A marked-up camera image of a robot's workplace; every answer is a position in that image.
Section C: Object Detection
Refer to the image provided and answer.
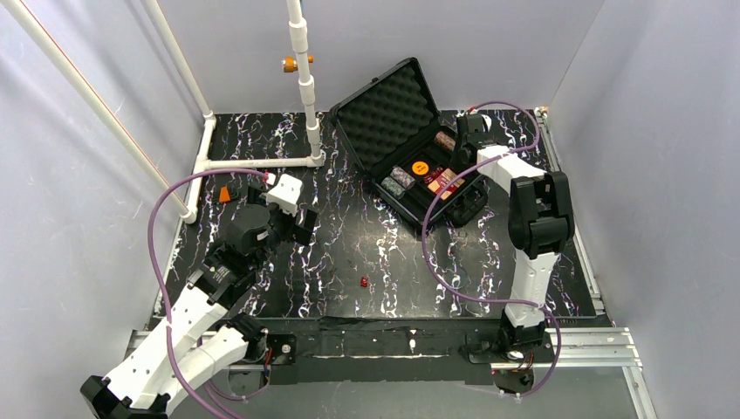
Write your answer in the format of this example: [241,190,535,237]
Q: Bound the red playing card box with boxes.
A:
[427,168,465,201]

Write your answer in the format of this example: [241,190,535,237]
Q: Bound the black foam-lined poker case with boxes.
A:
[330,58,488,230]

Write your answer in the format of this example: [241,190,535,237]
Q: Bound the green blue poker chip stack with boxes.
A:
[380,176,406,199]

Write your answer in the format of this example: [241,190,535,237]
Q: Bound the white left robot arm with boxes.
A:
[80,175,317,418]

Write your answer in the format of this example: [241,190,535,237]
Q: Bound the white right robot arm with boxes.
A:
[451,113,575,352]

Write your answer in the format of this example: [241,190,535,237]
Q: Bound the orange hex key set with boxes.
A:
[212,185,241,204]

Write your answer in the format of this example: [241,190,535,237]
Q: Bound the brown teal chip stack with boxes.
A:
[435,131,456,153]

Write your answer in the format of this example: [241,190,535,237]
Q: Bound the red dice in case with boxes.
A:
[423,172,438,185]

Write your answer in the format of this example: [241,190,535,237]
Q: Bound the orange dealer button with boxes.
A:
[411,161,429,176]

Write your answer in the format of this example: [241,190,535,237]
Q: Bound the clear plastic disc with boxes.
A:
[444,270,469,290]

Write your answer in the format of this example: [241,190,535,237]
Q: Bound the orange clamp on pipe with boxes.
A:
[281,55,314,73]

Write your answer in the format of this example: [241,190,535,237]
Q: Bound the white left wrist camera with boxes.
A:
[264,173,304,216]

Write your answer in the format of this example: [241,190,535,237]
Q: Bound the white PVC pipe frame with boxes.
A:
[1,1,325,224]

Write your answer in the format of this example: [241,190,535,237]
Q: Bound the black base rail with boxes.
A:
[257,317,528,385]

